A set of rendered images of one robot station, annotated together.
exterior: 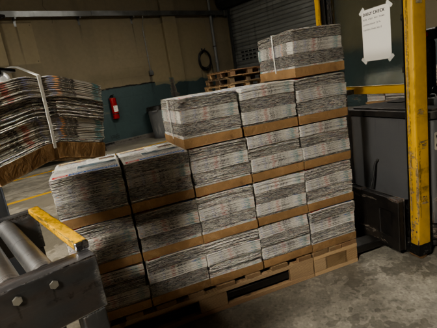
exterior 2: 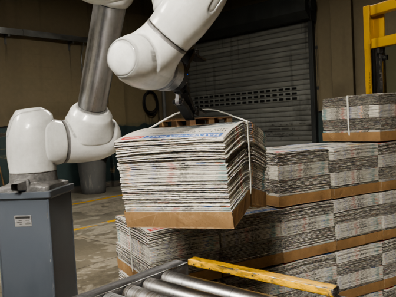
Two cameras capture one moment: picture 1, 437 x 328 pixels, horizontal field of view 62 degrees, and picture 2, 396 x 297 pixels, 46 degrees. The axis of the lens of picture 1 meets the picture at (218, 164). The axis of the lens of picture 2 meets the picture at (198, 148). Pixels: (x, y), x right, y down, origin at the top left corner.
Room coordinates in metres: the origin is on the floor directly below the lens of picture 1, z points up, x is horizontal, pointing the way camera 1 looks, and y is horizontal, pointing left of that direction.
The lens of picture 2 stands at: (-0.21, 0.77, 1.19)
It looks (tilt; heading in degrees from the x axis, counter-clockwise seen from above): 3 degrees down; 350
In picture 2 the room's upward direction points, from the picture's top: 3 degrees counter-clockwise
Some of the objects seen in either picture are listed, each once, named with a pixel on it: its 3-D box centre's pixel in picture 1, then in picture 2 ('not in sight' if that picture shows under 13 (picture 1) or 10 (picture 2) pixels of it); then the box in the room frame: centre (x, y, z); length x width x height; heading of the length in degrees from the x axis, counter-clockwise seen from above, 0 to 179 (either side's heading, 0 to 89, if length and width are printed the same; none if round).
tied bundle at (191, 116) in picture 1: (198, 117); (276, 174); (1.80, 0.06, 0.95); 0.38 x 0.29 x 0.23; 19
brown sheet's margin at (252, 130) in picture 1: (255, 123); (327, 185); (1.89, -0.22, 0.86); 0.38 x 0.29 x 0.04; 19
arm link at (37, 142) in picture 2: not in sight; (33, 139); (1.47, 1.04, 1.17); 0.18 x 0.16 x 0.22; 115
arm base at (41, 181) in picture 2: not in sight; (30, 180); (1.45, 1.06, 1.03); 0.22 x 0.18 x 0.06; 162
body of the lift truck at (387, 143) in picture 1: (417, 163); not in sight; (2.23, -1.27, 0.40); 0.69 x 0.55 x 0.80; 18
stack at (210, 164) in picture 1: (192, 223); (258, 295); (1.76, 0.18, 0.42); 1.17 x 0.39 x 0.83; 108
